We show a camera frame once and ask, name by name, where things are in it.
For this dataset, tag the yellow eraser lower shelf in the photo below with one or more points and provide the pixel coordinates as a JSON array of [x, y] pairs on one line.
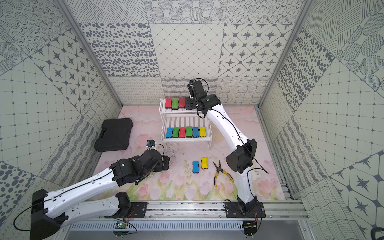
[[203, 132]]

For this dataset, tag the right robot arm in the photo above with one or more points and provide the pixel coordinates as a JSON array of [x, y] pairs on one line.
[[243, 149]]

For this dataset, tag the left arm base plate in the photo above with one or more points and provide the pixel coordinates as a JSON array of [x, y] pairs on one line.
[[135, 210]]

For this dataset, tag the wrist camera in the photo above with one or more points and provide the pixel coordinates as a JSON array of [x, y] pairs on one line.
[[150, 144], [196, 89]]

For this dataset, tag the aluminium mounting rail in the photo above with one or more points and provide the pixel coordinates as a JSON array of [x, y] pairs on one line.
[[185, 210]]

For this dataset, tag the black plastic tool case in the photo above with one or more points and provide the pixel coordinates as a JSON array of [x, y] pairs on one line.
[[114, 136]]

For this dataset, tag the red eraser top shelf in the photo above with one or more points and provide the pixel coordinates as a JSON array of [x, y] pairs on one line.
[[182, 103], [168, 103]]

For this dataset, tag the yellow handled pliers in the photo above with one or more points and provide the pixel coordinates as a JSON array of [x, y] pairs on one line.
[[219, 170]]

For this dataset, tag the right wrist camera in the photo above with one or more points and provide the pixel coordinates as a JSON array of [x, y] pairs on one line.
[[196, 89]]

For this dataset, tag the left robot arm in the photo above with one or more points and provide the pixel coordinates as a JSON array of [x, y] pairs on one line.
[[51, 211]]

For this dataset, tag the white wooden two-tier shelf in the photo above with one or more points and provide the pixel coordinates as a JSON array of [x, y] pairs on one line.
[[183, 118]]

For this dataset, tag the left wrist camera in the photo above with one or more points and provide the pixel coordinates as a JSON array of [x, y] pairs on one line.
[[150, 144]]

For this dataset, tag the red eraser lower shelf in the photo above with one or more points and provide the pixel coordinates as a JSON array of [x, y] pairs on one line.
[[182, 132]]

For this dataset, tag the white cable duct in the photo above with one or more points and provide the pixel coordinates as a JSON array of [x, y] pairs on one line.
[[158, 225]]

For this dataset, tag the green eraser shelf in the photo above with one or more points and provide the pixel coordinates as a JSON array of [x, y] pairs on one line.
[[176, 132], [189, 132], [175, 104]]

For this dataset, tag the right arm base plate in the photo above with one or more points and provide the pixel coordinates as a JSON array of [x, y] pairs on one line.
[[249, 210]]

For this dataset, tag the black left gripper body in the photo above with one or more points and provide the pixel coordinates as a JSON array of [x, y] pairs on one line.
[[165, 162]]

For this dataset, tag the red eraser shelf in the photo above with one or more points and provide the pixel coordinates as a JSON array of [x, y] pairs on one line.
[[182, 103], [182, 132], [168, 103]]

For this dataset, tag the yellow eraser shelf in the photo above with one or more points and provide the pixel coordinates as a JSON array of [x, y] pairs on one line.
[[203, 132], [204, 162]]

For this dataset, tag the blue eraser shelf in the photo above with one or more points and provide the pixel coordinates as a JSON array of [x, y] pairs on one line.
[[196, 132], [169, 133], [196, 168]]

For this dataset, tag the yellow eraser top shelf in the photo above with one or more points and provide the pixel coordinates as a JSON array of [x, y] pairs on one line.
[[204, 162]]

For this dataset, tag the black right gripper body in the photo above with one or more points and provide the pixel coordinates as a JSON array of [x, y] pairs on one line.
[[190, 103]]

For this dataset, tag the green eraser top shelf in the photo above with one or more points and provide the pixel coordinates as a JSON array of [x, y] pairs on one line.
[[175, 104]]

